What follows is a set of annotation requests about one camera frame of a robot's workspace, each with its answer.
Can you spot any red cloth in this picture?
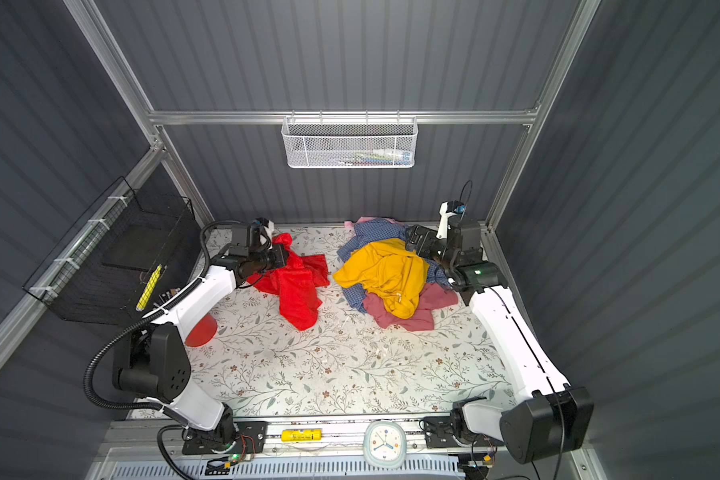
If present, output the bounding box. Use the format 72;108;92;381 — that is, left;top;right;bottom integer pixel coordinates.
247;233;330;331

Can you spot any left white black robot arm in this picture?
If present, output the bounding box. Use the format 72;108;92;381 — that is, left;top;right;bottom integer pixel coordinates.
112;217;288;453

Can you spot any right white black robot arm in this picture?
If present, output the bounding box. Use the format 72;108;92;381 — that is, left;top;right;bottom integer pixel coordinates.
405;223;594;464

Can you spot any dusty pink cloth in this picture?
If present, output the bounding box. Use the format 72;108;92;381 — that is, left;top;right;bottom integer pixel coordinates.
362;283;459;332

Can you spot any yellow cloth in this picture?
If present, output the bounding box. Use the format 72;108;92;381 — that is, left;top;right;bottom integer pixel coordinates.
333;238;429;319

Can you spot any blue checkered cloth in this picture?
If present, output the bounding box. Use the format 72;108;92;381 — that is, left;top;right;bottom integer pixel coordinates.
337;220;451;313

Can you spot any light pink cloth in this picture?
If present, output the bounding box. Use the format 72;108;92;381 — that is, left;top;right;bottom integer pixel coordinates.
344;216;395;231

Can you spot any red pencil cup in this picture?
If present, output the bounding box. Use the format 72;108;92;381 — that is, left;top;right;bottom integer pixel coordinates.
184;313;218;348

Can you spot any yellow ruler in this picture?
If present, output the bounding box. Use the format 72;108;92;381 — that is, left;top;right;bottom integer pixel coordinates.
135;264;164;312

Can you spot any floral table mat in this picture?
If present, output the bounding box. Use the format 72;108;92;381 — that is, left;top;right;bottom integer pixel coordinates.
127;223;521;420

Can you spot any yellow spirit level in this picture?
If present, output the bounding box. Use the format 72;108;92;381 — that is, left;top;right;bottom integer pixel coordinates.
280;429;322;443

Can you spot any mint green alarm clock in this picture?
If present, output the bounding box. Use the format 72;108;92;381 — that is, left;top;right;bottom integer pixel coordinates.
363;420;407;469

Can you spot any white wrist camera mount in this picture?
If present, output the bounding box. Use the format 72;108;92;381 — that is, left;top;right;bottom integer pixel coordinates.
436;200;466;239

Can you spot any left black corrugated cable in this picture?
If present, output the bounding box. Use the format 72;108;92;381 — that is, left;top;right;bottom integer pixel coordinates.
83;219;247;480

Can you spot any black wire mesh basket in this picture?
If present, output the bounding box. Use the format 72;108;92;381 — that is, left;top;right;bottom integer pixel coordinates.
23;183;200;326

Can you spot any white wire mesh basket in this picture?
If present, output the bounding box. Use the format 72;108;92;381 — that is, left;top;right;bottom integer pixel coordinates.
281;115;419;169

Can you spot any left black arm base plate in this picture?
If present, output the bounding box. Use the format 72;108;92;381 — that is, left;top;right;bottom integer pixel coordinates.
181;421;268;456

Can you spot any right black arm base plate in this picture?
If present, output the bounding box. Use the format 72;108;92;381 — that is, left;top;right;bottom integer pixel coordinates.
418;416;504;449

